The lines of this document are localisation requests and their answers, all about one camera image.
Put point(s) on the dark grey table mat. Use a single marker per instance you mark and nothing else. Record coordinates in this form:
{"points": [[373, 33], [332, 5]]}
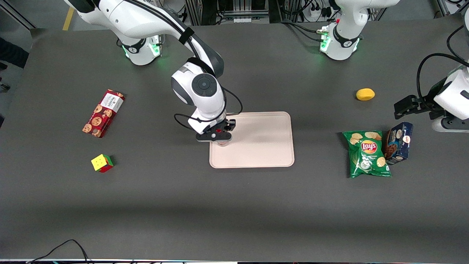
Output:
{"points": [[234, 212]]}

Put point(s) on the white power strip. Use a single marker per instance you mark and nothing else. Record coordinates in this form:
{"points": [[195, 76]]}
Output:
{"points": [[316, 13]]}

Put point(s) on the beige plastic tray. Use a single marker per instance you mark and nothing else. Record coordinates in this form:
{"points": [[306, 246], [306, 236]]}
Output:
{"points": [[263, 146]]}

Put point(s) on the red cookie box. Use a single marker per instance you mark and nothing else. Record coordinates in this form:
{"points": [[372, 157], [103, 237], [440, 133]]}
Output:
{"points": [[102, 113]]}

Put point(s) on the white connector strip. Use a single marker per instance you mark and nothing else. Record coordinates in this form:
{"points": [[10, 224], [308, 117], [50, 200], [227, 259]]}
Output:
{"points": [[242, 19]]}

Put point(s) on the dark blue cookie box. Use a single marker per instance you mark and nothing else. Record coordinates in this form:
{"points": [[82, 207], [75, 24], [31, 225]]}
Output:
{"points": [[401, 145]]}

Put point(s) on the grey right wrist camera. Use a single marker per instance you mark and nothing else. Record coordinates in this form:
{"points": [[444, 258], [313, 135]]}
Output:
{"points": [[212, 137]]}

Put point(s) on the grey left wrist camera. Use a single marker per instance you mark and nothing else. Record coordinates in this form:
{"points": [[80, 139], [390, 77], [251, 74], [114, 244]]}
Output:
{"points": [[450, 125]]}

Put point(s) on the red coke bottle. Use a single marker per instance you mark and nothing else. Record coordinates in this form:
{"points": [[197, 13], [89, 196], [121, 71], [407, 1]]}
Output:
{"points": [[223, 143]]}

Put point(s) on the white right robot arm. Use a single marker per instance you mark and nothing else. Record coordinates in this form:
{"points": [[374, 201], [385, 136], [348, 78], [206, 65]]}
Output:
{"points": [[146, 18]]}

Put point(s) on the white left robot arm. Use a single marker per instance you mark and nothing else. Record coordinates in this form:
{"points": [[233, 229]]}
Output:
{"points": [[344, 44]]}

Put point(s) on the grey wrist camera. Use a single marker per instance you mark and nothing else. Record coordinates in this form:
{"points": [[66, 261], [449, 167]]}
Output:
{"points": [[212, 137], [450, 125]]}

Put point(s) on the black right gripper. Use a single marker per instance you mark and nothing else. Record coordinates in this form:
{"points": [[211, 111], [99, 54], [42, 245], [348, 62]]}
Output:
{"points": [[229, 125]]}

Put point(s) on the yellow lemon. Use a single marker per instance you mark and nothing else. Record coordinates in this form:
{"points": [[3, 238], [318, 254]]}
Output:
{"points": [[365, 94]]}

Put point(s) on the aluminium frame post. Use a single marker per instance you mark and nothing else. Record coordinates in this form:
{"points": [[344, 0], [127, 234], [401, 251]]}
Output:
{"points": [[443, 7]]}

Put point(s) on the green chips bag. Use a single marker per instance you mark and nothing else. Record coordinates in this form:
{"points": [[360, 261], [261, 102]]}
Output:
{"points": [[366, 154]]}

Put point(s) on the black metal rack frame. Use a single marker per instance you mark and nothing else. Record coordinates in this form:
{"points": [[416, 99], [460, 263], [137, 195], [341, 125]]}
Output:
{"points": [[205, 11]]}

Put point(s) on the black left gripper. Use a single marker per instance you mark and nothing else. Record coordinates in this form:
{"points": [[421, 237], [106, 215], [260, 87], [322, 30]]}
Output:
{"points": [[425, 103]]}

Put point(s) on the colourful puzzle cube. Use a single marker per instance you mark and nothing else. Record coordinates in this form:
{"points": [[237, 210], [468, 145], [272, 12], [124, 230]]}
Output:
{"points": [[99, 162]]}

